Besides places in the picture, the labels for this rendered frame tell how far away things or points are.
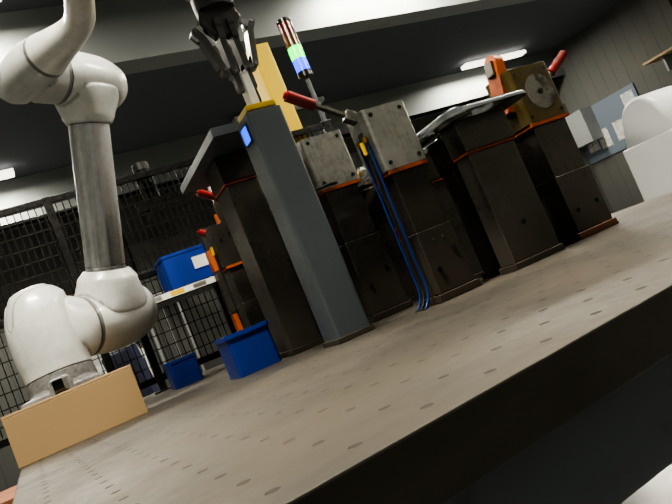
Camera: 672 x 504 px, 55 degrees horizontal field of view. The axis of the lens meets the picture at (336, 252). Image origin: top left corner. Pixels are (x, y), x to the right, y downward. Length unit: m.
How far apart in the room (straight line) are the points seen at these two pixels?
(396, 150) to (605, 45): 9.95
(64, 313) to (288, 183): 0.71
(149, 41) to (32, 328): 3.30
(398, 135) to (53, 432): 0.94
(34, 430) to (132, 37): 3.50
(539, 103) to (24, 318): 1.21
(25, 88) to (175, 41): 3.12
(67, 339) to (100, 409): 0.19
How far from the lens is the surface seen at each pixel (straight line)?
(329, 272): 1.14
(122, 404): 1.54
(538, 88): 1.38
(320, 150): 1.38
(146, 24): 4.76
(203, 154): 1.36
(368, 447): 0.34
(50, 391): 1.59
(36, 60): 1.62
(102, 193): 1.74
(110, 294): 1.72
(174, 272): 2.45
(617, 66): 10.95
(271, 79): 3.08
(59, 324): 1.63
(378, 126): 1.15
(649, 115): 7.59
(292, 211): 1.14
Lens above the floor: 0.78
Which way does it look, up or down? 4 degrees up
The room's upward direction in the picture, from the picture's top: 22 degrees counter-clockwise
